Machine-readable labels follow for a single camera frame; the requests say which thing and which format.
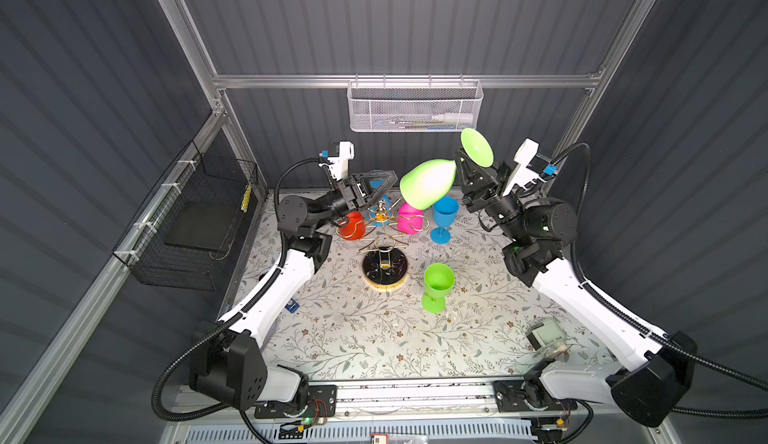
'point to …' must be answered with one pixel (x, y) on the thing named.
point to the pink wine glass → (410, 219)
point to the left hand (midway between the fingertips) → (397, 181)
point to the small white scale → (548, 338)
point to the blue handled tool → (293, 307)
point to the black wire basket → (184, 233)
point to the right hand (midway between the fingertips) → (460, 159)
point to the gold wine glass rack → (385, 263)
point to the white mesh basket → (414, 106)
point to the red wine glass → (354, 226)
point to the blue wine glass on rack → (381, 215)
